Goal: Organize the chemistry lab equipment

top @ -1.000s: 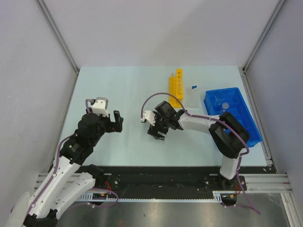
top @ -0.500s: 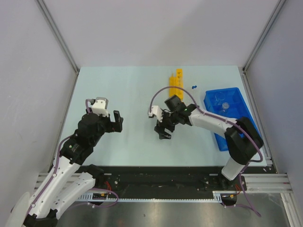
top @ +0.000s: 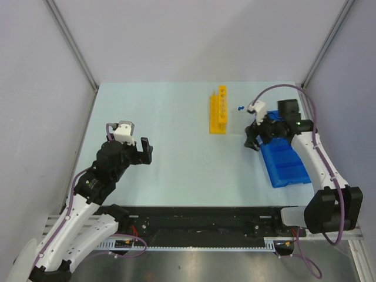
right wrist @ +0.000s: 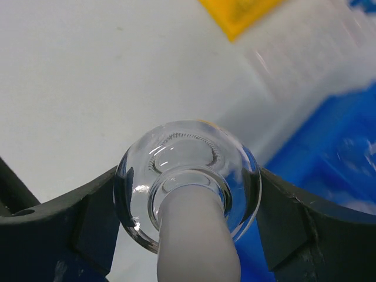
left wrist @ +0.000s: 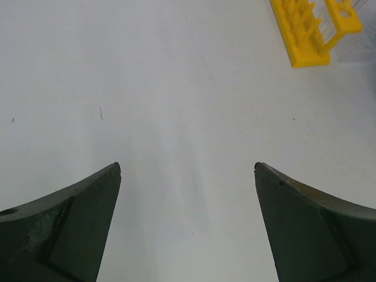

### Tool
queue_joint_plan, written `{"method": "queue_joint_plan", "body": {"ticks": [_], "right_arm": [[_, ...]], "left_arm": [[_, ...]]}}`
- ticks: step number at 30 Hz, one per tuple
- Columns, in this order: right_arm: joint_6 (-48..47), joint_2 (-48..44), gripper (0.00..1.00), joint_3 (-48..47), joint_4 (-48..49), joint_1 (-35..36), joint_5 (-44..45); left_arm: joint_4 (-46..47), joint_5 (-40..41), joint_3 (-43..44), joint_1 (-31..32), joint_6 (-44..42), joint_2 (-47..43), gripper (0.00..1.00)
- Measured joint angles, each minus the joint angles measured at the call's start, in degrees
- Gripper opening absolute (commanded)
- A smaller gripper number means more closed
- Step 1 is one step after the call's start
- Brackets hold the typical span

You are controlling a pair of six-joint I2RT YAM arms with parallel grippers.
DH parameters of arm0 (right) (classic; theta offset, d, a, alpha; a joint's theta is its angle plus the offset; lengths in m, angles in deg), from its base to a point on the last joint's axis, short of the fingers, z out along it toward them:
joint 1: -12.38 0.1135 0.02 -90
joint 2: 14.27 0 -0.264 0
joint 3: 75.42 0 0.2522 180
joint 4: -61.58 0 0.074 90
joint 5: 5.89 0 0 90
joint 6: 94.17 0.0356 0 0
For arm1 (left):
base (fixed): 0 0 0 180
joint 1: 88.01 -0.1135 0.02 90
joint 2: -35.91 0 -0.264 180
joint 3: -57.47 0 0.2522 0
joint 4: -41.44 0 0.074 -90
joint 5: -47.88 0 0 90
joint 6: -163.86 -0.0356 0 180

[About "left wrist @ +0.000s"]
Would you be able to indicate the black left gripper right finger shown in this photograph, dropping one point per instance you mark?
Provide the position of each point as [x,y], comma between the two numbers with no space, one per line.
[313,235]

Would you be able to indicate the yellow test tube rack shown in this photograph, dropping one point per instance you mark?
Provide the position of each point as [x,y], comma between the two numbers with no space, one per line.
[310,36]

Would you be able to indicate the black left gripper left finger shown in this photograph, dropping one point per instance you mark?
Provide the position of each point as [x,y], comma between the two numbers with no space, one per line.
[61,236]

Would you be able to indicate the clear plastic well plate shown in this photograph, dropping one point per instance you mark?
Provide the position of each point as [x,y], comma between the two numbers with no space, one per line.
[360,47]

